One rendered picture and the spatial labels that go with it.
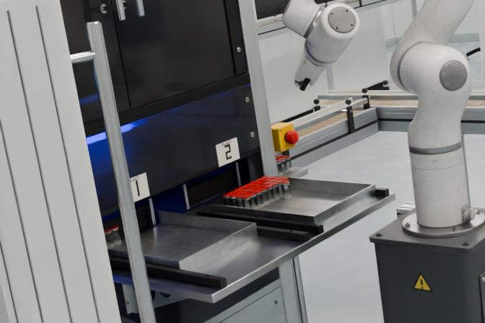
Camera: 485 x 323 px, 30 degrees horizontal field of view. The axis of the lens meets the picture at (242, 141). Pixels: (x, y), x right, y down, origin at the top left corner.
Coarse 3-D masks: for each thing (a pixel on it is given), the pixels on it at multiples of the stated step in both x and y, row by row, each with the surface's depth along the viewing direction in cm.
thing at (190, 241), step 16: (160, 224) 236; (176, 224) 233; (192, 224) 229; (208, 224) 225; (224, 224) 221; (240, 224) 218; (144, 240) 225; (160, 240) 223; (176, 240) 221; (192, 240) 219; (208, 240) 218; (224, 240) 207; (240, 240) 211; (112, 256) 212; (144, 256) 203; (160, 256) 211; (176, 256) 210; (192, 256) 199; (208, 256) 203
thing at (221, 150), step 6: (234, 138) 246; (222, 144) 243; (234, 144) 246; (222, 150) 243; (228, 150) 245; (234, 150) 246; (222, 156) 243; (228, 156) 245; (234, 156) 246; (222, 162) 243; (228, 162) 245
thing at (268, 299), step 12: (264, 288) 258; (276, 288) 262; (240, 300) 251; (252, 300) 254; (264, 300) 258; (276, 300) 262; (228, 312) 247; (240, 312) 251; (252, 312) 254; (264, 312) 258; (276, 312) 263
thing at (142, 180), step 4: (136, 176) 221; (140, 176) 221; (144, 176) 222; (132, 180) 219; (140, 180) 221; (144, 180) 222; (132, 184) 220; (140, 184) 221; (144, 184) 222; (132, 188) 220; (136, 188) 221; (140, 188) 222; (144, 188) 223; (148, 188) 223; (132, 192) 220; (136, 192) 221; (140, 192) 222; (144, 192) 223; (148, 192) 223; (136, 196) 221; (140, 196) 222; (144, 196) 223; (136, 200) 221
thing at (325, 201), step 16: (304, 192) 245; (320, 192) 243; (336, 192) 240; (352, 192) 236; (368, 192) 229; (224, 208) 232; (240, 208) 228; (272, 208) 235; (288, 208) 233; (304, 208) 231; (320, 208) 229; (336, 208) 219; (352, 208) 224
